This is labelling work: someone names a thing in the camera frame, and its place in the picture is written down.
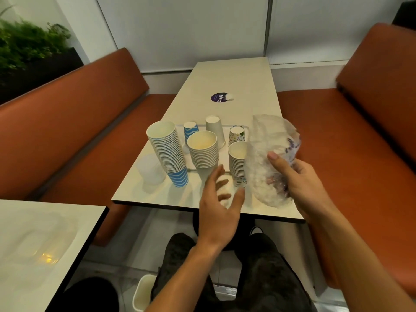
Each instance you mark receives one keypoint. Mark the white plastic tray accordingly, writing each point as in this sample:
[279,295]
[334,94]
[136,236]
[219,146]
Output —
[223,155]

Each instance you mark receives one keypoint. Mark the white waste bin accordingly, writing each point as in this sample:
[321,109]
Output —
[143,294]

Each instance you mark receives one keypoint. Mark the stack of blue striped cups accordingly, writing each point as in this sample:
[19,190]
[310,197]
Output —
[169,152]

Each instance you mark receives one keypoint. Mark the single floral print paper cup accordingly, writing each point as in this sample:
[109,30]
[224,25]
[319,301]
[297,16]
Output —
[237,134]

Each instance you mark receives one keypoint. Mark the green leafy plant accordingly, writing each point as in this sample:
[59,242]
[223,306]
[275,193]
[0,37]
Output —
[26,42]

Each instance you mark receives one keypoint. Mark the person's black trousers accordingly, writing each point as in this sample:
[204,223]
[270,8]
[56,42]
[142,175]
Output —
[263,276]

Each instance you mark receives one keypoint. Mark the translucent plastic wrapper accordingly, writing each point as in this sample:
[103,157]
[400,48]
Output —
[150,170]

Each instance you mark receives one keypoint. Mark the person's right hand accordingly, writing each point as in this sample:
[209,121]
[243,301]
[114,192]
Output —
[304,188]

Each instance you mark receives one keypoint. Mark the person's left hand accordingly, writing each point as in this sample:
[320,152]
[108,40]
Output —
[216,220]

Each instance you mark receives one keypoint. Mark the single blue striped paper cup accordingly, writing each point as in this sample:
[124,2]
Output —
[190,129]

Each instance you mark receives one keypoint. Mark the person's right forearm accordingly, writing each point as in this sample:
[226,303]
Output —
[364,263]

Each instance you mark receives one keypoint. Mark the clear plastic bag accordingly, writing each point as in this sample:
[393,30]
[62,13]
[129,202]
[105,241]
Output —
[265,152]

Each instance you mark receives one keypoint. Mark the stack of plain white cups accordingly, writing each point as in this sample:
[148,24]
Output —
[203,152]

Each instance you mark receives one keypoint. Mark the stack of floral patterned cups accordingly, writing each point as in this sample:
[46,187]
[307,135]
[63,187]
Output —
[238,165]

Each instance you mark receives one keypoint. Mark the black planter box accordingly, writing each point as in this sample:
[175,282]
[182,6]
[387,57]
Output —
[42,74]

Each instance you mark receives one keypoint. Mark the round purple sticker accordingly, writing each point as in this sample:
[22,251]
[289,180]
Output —
[219,97]

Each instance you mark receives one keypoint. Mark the black object behind bench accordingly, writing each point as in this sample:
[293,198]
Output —
[406,14]

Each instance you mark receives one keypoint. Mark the person's left forearm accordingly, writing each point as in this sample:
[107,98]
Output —
[177,282]

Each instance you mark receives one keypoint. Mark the person's left thumb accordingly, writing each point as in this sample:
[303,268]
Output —
[238,203]

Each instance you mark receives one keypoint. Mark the orange padded bench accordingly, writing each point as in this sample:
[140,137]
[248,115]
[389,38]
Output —
[81,133]
[357,133]

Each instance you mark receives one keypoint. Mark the person's right thumb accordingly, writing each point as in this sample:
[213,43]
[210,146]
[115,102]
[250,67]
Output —
[280,165]

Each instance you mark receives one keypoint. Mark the black round stool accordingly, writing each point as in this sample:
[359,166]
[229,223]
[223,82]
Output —
[86,297]

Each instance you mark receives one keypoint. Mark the single white paper cup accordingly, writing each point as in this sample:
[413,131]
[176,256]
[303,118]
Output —
[215,129]

